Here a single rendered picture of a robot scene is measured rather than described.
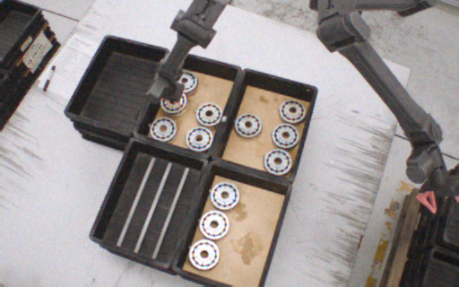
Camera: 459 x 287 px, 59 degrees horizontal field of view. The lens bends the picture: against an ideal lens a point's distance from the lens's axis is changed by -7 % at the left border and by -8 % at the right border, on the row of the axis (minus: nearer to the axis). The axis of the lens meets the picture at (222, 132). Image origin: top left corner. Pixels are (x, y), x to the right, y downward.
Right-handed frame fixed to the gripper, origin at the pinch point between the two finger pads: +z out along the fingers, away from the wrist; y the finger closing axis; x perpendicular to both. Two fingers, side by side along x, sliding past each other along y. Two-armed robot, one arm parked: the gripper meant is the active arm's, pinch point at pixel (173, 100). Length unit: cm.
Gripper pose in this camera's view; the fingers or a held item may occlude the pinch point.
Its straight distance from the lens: 166.8
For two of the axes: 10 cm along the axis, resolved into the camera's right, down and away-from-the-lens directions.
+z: 0.6, 4.1, 9.1
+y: 9.4, 2.8, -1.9
